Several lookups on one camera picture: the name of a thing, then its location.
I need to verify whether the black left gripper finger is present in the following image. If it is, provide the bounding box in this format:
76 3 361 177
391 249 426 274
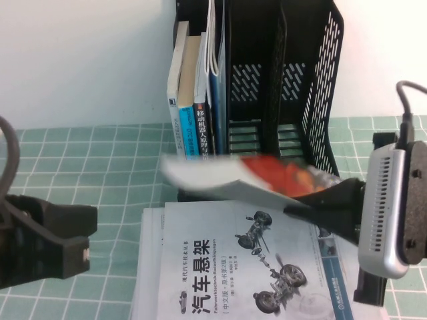
45 233 91 279
39 199 99 239

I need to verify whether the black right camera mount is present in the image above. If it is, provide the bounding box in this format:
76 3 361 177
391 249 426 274
398 140 427 267

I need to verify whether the black plastic book holder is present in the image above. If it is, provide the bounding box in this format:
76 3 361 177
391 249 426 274
171 0 345 203

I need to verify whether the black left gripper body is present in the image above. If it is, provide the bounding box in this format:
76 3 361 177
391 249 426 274
0 194 51 290

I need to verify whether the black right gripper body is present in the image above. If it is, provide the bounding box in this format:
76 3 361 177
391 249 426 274
352 132 399 307

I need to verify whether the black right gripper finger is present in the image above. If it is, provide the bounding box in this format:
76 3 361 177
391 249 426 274
294 177 364 215
282 205 360 248

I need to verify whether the black spine robotics book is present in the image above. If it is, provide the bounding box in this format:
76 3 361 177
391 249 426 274
193 31 214 161

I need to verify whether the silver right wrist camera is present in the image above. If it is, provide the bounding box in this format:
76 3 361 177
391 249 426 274
357 143 410 279

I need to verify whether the dark blue thin book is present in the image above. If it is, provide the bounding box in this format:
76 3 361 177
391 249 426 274
204 0 223 157
159 153 343 214

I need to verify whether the green checked tablecloth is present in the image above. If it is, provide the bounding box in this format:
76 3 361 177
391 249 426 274
0 115 427 320

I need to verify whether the white car suspension book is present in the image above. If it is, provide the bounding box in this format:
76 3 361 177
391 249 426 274
156 199 355 320

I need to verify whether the thin dark blue booklet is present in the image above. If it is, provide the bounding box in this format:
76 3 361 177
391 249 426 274
215 0 229 156

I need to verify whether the white book under stack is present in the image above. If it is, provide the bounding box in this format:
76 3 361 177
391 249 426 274
129 208 391 320

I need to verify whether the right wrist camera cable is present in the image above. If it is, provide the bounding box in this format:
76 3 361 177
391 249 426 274
396 79 427 148

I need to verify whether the blue spine book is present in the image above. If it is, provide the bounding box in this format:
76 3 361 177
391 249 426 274
177 35 203 161

